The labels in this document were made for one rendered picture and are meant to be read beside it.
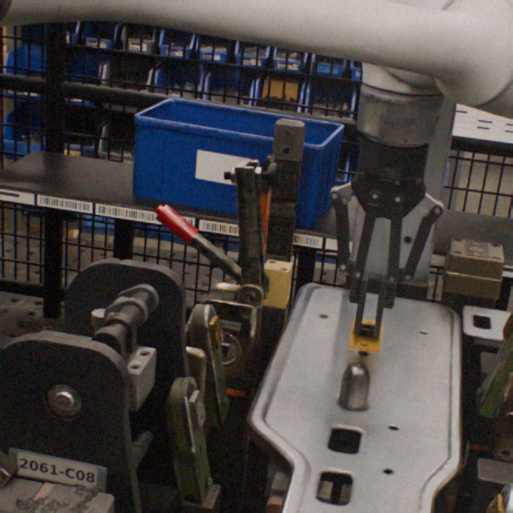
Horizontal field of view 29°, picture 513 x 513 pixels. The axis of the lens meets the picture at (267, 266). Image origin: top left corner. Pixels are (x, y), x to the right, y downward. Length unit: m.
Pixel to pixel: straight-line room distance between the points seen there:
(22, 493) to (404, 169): 0.54
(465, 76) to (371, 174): 0.23
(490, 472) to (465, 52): 0.42
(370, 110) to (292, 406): 0.33
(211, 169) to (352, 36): 0.71
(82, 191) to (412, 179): 0.67
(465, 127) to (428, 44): 0.80
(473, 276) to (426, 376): 0.27
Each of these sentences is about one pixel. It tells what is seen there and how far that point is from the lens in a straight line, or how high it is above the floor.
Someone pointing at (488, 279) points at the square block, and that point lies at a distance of 1.40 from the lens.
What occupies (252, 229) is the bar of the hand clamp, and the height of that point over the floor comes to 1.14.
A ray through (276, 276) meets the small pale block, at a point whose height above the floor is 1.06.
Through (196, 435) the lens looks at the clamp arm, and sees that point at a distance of 0.89.
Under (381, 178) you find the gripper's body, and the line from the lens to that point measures 1.10.
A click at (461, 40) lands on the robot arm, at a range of 0.88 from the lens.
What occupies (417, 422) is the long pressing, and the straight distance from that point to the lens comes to 1.07.
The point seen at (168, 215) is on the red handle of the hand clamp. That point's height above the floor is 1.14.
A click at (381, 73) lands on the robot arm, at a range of 1.05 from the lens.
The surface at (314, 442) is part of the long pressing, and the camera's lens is 1.00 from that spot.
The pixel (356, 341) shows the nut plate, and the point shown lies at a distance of 1.16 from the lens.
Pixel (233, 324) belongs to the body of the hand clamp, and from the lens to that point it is 1.17.
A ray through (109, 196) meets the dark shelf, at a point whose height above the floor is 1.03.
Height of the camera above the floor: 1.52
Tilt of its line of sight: 22 degrees down
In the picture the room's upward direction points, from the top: 6 degrees clockwise
